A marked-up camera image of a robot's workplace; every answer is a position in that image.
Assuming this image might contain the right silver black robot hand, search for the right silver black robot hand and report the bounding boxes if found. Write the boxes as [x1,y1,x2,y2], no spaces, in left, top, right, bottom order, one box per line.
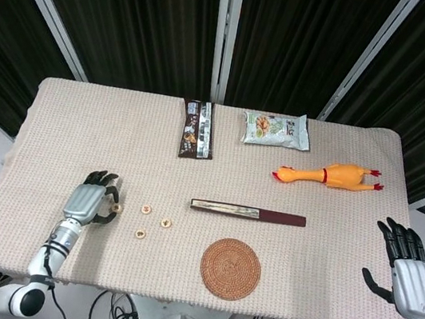
[354,214,425,319]

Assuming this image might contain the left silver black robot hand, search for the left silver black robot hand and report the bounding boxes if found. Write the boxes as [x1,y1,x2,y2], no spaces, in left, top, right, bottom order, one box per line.
[60,163,127,231]

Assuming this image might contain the beige waffle tablecloth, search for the beige waffle tablecloth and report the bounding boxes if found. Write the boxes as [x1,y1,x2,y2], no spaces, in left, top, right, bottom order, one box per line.
[0,68,425,319]

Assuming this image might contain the brown snack packet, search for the brown snack packet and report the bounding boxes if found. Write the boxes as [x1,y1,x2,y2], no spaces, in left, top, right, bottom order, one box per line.
[174,97,222,163]

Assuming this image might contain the yellow rubber chicken toy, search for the yellow rubber chicken toy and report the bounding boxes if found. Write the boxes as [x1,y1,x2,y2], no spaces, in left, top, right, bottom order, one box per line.
[271,151,388,199]

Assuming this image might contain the dark red folded fan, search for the dark red folded fan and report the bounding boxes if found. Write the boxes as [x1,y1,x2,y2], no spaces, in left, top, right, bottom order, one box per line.
[189,197,308,229]

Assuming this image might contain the round woven rattan coaster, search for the round woven rattan coaster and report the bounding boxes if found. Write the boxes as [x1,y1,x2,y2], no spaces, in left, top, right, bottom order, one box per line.
[195,233,267,305]

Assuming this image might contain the white green snack bag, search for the white green snack bag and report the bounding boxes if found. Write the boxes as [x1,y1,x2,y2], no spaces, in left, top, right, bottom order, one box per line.
[238,105,316,154]

